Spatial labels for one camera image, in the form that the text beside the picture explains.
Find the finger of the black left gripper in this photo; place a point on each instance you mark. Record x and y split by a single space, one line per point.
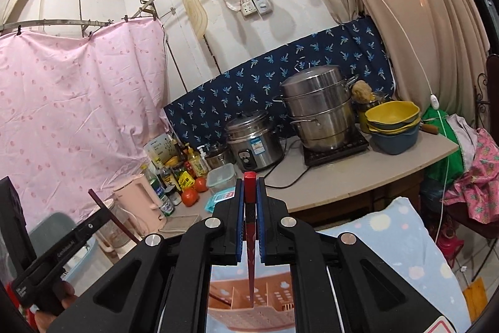
87 228

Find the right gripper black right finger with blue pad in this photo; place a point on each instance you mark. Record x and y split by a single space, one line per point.
338 283

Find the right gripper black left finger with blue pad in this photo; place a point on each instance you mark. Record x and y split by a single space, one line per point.
162 284

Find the bright red chopstick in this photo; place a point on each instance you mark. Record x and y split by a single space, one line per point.
250 188

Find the thin maroon chopstick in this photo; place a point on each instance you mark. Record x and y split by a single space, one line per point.
113 215

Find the white kitchen appliance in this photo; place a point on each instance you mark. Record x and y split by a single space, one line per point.
110 236

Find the white plastic storage bin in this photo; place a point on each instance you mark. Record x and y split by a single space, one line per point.
55 244

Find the pink perforated utensil basket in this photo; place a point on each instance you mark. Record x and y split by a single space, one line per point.
269 308

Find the pink electric kettle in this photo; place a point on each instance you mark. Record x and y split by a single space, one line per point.
137 196

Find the light blue dotted tablecloth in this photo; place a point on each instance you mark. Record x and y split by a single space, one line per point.
397 235

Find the red tomato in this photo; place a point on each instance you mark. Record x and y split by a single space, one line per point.
190 197
200 185

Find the wet wipes pack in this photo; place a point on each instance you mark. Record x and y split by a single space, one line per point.
219 197

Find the clear lidded food container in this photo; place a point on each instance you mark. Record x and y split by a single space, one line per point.
221 178

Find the pink dotted curtain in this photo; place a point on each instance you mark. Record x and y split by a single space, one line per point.
76 114

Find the black induction cooker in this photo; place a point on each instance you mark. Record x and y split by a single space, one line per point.
355 143

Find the silver rice cooker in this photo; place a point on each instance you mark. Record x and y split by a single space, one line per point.
254 141

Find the stacked yellow blue bowls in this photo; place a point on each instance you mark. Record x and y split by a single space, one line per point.
394 126

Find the pink floral cloth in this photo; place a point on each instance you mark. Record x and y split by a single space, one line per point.
477 188

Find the navy floral cloth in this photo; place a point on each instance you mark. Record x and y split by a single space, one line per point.
200 116

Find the stainless steel steamer pot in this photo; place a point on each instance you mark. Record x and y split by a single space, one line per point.
319 103

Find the dark wooden chair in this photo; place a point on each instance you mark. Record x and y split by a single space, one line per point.
486 98

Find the wooden cutting board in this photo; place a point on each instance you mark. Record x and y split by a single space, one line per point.
197 17

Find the wall power socket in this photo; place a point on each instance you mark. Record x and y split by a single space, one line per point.
262 7

